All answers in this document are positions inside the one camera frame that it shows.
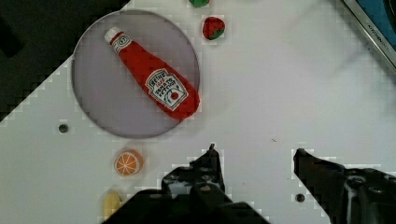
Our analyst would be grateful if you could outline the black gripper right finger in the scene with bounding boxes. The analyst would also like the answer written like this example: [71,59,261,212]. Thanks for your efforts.
[293,148,396,224]

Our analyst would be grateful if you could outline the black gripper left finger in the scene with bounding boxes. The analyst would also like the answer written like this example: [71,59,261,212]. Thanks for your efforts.
[161,143,225,198]

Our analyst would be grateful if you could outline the red plush ketchup bottle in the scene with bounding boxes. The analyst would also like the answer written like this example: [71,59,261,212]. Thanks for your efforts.
[105,27,201,120]

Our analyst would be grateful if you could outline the grey round plate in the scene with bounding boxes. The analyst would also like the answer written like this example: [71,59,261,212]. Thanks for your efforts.
[71,9,201,139]

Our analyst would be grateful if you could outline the plush orange slice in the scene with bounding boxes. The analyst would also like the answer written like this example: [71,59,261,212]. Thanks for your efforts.
[114,149,144,176]

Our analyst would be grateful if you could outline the plush yellow banana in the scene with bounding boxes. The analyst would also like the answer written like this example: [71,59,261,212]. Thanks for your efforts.
[103,190,121,220]

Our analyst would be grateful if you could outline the small plush strawberry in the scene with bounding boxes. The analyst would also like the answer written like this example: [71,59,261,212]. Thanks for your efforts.
[203,17,226,40]

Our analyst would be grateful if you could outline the large plush strawberry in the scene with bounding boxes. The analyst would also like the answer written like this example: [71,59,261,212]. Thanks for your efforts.
[189,0,210,7]

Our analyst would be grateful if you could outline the silver black toaster oven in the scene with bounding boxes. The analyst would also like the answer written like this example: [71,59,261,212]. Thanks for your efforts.
[342,0,396,68]

